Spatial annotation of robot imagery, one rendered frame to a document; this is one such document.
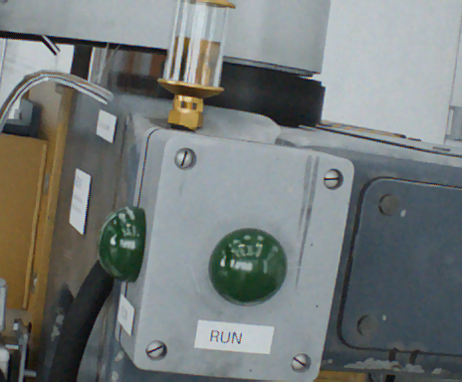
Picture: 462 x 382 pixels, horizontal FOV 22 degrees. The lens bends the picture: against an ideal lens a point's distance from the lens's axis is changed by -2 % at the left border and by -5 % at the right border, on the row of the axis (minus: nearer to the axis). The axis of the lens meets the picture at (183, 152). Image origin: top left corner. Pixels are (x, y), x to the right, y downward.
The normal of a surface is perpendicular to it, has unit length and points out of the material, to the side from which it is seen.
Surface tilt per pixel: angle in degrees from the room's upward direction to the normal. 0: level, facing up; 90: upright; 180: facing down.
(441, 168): 56
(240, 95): 90
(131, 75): 90
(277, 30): 90
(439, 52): 90
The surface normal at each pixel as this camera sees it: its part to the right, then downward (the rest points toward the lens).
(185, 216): 0.21, 0.08
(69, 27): -0.62, -0.05
